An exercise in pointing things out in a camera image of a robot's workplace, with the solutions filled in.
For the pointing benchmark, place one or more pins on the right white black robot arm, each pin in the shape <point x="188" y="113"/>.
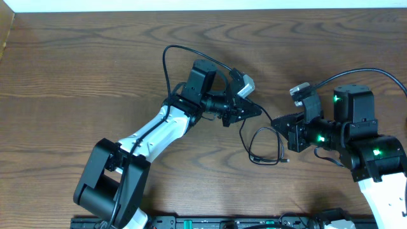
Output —
<point x="376" y="162"/>

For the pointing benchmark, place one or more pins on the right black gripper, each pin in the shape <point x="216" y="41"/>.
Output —
<point x="296" y="135"/>

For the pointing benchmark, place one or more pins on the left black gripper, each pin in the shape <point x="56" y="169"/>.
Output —
<point x="236" y="108"/>

